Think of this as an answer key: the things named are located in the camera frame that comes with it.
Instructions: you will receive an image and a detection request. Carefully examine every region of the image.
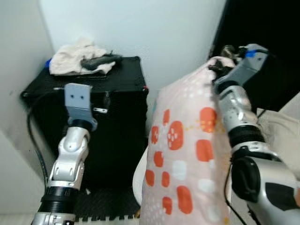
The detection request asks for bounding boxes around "beige crumpled cloth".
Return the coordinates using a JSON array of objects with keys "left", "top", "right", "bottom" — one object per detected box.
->
[{"left": 49, "top": 37, "right": 116, "bottom": 76}]

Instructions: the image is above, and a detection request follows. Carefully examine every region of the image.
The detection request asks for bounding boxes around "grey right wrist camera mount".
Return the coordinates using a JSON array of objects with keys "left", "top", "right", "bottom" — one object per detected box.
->
[{"left": 213, "top": 43, "right": 270, "bottom": 95}]

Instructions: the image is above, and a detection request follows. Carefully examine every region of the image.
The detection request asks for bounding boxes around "black cabinet box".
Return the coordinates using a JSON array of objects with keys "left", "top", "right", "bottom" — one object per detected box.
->
[{"left": 21, "top": 56, "right": 150, "bottom": 189}]

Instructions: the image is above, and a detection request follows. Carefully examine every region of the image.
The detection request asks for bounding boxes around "beige pillow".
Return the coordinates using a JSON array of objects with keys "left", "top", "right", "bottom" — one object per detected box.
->
[{"left": 255, "top": 107, "right": 300, "bottom": 180}]

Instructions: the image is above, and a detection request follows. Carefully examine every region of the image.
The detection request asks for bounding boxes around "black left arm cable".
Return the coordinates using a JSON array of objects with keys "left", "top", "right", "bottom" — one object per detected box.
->
[{"left": 25, "top": 90, "right": 50, "bottom": 189}]

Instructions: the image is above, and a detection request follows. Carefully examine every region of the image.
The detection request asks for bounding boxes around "black foam floor mat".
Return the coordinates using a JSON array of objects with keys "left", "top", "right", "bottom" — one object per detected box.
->
[{"left": 74, "top": 187, "right": 142, "bottom": 221}]

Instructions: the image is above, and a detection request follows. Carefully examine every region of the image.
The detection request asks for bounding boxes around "pink pillow with orange pattern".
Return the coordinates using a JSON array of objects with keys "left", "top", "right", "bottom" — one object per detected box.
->
[{"left": 139, "top": 56, "right": 235, "bottom": 225}]

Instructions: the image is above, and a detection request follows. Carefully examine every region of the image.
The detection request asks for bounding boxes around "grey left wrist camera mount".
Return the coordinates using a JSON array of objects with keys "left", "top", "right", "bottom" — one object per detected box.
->
[{"left": 64, "top": 83, "right": 98, "bottom": 131}]

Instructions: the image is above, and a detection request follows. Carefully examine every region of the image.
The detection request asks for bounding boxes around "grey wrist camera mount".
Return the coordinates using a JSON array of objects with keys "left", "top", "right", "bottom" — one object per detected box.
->
[
  {"left": 213, "top": 43, "right": 270, "bottom": 95},
  {"left": 64, "top": 83, "right": 98, "bottom": 131}
]

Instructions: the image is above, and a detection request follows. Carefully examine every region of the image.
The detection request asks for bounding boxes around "black handheld controller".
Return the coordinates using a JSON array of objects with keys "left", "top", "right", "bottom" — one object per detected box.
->
[{"left": 80, "top": 53, "right": 123, "bottom": 71}]

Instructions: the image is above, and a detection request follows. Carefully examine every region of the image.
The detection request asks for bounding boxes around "black partition panel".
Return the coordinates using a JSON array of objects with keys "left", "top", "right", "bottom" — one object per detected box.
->
[{"left": 210, "top": 0, "right": 300, "bottom": 114}]

